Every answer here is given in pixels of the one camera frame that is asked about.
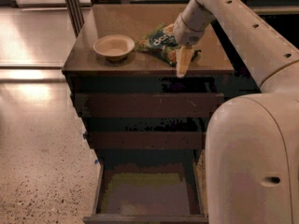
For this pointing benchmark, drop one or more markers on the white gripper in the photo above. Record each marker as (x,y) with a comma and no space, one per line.
(184,33)

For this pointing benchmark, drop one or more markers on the green rice chip bag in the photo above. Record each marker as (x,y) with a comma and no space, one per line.
(160,45)

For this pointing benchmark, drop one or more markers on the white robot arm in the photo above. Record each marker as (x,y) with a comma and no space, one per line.
(252,141)

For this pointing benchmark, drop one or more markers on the dark brown drawer cabinet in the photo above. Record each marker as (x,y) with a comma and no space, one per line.
(88,72)

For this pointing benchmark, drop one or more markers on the top drawer front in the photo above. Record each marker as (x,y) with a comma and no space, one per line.
(146,105)

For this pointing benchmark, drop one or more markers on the middle drawer front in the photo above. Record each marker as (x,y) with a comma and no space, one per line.
(145,140)

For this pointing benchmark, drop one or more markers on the open bottom drawer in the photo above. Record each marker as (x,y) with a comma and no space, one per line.
(159,193)

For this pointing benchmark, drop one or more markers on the beige paper bowl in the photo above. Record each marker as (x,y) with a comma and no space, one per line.
(114,47)

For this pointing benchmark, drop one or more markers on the metal window frame post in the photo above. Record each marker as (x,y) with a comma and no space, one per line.
(75,14)

